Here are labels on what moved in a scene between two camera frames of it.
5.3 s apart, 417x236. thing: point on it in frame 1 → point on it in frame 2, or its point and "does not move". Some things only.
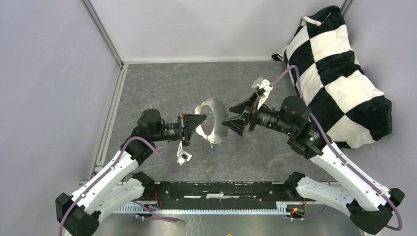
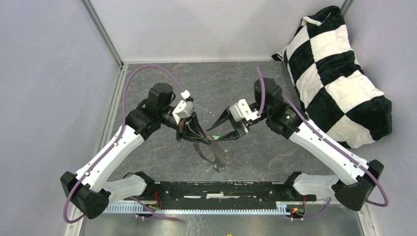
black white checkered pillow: x=351 y=109 does not move
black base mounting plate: x=155 y=193 does not move
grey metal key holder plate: x=211 y=127 → x=213 y=153
